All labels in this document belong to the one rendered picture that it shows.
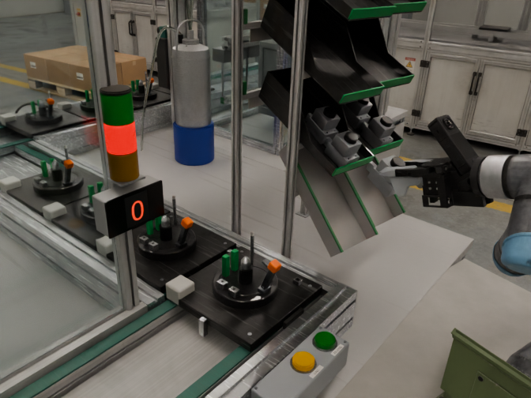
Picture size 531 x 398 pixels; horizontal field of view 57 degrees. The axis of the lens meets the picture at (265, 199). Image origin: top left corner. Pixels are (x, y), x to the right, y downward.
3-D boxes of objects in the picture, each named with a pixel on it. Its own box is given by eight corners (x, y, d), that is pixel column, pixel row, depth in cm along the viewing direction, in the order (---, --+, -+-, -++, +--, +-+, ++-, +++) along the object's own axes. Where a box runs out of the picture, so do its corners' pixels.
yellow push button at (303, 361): (318, 366, 89) (319, 358, 89) (305, 379, 87) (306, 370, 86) (300, 355, 92) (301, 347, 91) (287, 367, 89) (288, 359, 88)
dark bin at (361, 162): (370, 163, 114) (385, 140, 109) (331, 177, 107) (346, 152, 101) (297, 88, 126) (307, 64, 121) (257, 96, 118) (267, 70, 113)
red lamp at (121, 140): (143, 149, 84) (141, 122, 82) (118, 157, 81) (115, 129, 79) (125, 142, 87) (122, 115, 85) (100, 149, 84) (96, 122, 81)
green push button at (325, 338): (338, 345, 94) (340, 337, 93) (327, 357, 92) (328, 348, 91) (321, 335, 97) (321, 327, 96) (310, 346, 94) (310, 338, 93)
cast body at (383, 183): (399, 192, 105) (416, 170, 100) (386, 198, 102) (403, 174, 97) (373, 165, 108) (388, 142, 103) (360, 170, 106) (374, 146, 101)
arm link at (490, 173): (498, 159, 80) (521, 149, 85) (472, 160, 84) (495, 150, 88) (503, 204, 82) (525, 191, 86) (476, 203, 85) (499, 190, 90)
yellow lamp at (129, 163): (145, 176, 87) (143, 149, 84) (121, 185, 83) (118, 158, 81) (127, 167, 89) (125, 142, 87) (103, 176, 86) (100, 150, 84)
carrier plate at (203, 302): (321, 292, 109) (322, 284, 108) (250, 352, 92) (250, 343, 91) (241, 252, 122) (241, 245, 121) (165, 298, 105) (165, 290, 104)
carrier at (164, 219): (236, 249, 123) (236, 205, 117) (160, 295, 106) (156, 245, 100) (171, 217, 136) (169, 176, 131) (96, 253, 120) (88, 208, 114)
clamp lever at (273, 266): (270, 287, 102) (282, 264, 98) (265, 292, 101) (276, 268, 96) (258, 275, 104) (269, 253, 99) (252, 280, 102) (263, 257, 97)
